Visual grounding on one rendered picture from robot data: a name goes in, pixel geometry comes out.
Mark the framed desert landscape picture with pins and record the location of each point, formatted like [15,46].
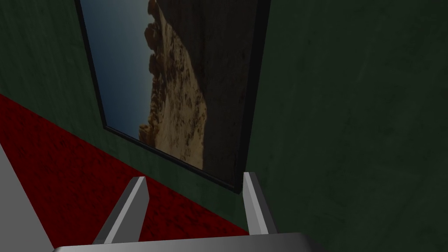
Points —
[168,87]

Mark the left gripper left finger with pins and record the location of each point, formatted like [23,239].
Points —
[126,213]

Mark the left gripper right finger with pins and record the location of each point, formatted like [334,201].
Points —
[257,206]

